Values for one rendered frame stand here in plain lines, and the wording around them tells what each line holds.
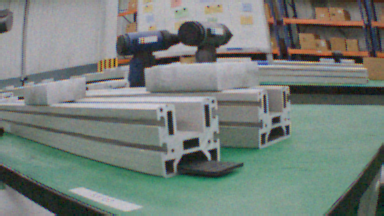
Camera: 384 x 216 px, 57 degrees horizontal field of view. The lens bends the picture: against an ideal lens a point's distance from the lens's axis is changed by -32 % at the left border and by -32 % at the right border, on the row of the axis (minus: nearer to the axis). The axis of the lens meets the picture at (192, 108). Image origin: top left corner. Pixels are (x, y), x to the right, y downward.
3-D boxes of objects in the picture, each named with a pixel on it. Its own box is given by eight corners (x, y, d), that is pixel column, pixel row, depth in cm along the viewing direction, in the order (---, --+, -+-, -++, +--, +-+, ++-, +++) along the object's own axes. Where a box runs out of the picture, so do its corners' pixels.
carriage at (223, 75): (146, 108, 86) (144, 68, 86) (191, 100, 94) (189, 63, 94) (219, 109, 75) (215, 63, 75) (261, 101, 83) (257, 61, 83)
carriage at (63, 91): (25, 116, 90) (23, 87, 89) (56, 110, 98) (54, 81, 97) (48, 119, 79) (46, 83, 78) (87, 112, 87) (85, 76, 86)
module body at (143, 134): (-1, 130, 113) (-3, 103, 112) (20, 126, 120) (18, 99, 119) (164, 178, 58) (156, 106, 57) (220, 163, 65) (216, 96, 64)
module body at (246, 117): (38, 123, 127) (36, 96, 126) (59, 119, 134) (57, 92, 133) (259, 149, 71) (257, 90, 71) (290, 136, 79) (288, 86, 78)
